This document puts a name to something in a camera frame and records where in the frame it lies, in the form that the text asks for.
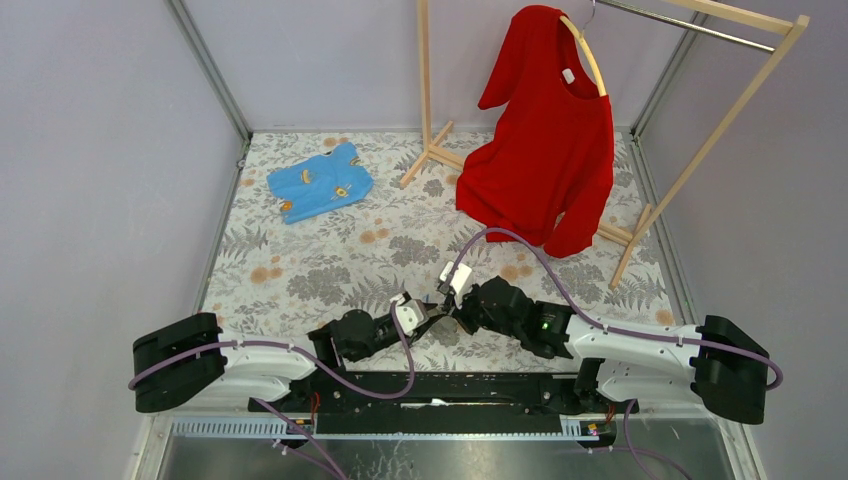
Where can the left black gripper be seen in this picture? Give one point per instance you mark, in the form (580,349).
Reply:
(431,318)

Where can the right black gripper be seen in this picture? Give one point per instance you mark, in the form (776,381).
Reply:
(461,312)

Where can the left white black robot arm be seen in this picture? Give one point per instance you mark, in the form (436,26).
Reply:
(196,362)

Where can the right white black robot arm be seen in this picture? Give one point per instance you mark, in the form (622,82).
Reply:
(716,364)

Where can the floral patterned table mat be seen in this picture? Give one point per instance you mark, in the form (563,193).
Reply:
(283,281)

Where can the blue child t-shirt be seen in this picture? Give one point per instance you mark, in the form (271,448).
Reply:
(320,184)

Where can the wooden clothes hanger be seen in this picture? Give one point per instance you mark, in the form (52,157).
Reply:
(578,33)

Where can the wooden clothes rack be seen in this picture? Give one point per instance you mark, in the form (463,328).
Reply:
(788,31)

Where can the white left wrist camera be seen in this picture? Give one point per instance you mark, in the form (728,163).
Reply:
(409,313)

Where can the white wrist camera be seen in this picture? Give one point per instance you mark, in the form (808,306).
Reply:
(409,313)
(455,279)

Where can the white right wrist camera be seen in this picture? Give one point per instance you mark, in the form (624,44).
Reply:
(455,279)

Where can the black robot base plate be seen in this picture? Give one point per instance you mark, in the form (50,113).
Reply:
(458,404)

